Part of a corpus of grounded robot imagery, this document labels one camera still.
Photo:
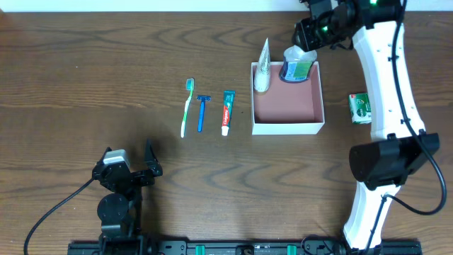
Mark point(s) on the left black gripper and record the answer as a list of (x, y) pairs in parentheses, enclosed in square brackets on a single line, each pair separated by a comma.
[(134, 176)]

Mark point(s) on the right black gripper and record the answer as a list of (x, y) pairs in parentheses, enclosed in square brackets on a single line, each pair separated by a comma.
[(305, 36)]

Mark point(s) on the clear soap pump bottle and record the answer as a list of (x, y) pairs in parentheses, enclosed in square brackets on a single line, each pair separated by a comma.
[(297, 64)]

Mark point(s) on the green soap bar box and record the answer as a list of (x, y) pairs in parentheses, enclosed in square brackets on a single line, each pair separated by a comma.
[(360, 108)]

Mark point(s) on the white lotion tube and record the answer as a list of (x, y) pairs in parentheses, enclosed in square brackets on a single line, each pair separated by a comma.
[(263, 70)]

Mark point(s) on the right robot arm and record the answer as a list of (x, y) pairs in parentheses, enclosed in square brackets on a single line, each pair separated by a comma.
[(400, 144)]

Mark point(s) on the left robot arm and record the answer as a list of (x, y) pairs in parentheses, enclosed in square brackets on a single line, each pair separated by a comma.
[(120, 211)]

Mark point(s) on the blue disposable razor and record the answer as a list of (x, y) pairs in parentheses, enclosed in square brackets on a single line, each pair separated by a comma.
[(203, 99)]

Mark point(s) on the green white toothbrush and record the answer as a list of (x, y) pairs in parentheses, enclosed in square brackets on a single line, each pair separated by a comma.
[(190, 85)]

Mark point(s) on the white box pink interior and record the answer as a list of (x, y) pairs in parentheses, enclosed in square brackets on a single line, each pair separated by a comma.
[(287, 108)]

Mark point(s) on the green red toothpaste tube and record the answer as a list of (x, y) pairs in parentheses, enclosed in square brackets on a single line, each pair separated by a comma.
[(229, 97)]

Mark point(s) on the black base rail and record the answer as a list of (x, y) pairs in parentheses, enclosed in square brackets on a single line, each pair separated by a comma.
[(314, 246)]

